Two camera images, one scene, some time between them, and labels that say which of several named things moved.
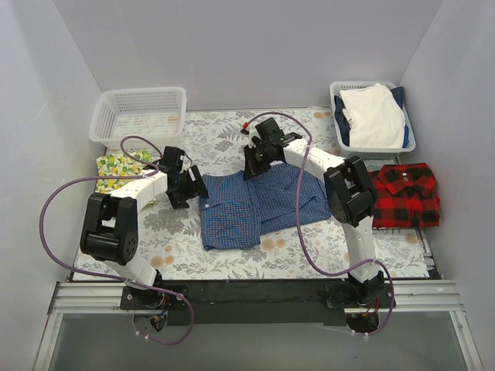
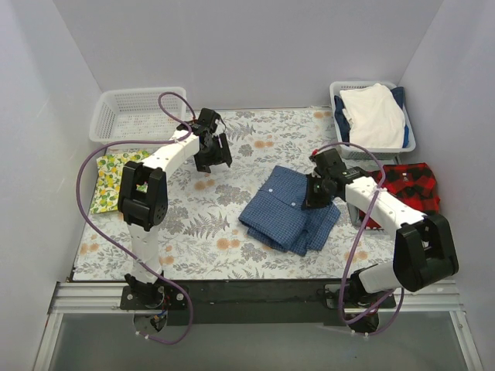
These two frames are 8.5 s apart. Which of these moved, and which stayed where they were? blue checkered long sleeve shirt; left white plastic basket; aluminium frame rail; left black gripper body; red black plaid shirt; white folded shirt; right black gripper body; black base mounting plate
Moved: blue checkered long sleeve shirt; right black gripper body; left black gripper body
Stayed: white folded shirt; aluminium frame rail; red black plaid shirt; black base mounting plate; left white plastic basket
